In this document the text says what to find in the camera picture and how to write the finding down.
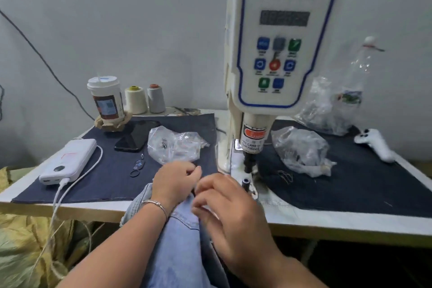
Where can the light blue denim garment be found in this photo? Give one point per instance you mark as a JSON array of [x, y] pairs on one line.
[[179, 250]]

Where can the black smartphone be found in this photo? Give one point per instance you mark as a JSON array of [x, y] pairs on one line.
[[135, 136]]

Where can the dark denim cloth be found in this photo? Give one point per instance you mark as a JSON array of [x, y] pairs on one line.
[[111, 169], [354, 183]]

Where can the cream thread spool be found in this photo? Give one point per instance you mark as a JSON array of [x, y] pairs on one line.
[[135, 100]]

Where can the large clear plastic bag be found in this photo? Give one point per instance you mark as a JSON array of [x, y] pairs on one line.
[[324, 109]]

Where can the person's right hand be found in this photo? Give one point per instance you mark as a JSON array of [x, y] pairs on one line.
[[239, 227]]

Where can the person's left forearm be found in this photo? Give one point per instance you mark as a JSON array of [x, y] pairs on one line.
[[118, 250]]

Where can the brown cardboard cup holder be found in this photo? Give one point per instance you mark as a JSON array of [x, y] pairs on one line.
[[113, 124]]

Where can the metal thread snips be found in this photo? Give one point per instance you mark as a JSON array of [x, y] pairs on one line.
[[185, 110]]

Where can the crumpled clear plastic bag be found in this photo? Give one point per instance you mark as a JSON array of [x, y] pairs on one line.
[[300, 151]]

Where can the person's right forearm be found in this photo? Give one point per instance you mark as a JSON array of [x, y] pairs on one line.
[[290, 274]]

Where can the grey thread spool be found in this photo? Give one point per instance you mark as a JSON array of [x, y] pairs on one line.
[[156, 99]]

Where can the person's left thumb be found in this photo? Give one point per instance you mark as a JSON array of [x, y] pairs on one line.
[[196, 176]]

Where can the clear plastic bottle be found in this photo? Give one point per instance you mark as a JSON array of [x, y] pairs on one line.
[[357, 75]]

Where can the white handheld controller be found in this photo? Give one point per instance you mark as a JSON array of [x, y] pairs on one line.
[[376, 144]]

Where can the white power bank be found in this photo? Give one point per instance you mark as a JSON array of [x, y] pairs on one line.
[[69, 161]]

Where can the person's left hand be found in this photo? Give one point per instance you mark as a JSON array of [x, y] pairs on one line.
[[170, 183]]

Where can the yellow woven sack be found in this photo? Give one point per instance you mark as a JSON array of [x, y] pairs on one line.
[[23, 244]]

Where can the clear bag of metal buttons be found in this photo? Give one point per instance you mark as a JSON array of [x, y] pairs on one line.
[[175, 146]]

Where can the person's right thumb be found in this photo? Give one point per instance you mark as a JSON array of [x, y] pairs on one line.
[[204, 205]]

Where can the white labelled paper cup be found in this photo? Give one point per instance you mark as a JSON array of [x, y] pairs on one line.
[[106, 98]]

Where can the white button attaching machine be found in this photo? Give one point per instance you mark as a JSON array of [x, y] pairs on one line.
[[280, 44]]

